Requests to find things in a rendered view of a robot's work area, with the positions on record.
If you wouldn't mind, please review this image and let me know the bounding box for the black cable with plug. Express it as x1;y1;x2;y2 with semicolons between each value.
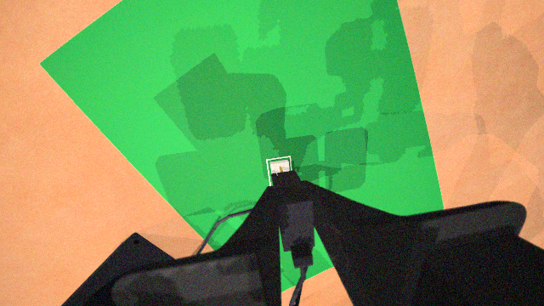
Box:
196;170;315;306

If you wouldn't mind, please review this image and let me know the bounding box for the dark grey computer fan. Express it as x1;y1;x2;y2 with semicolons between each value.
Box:
60;232;175;306

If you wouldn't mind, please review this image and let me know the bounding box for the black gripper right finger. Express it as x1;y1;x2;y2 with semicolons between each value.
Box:
302;180;527;306

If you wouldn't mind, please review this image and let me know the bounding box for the green circuit board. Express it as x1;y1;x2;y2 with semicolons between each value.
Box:
39;0;444;240

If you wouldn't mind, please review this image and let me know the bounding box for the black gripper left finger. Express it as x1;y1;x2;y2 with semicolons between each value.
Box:
111;186;282;306

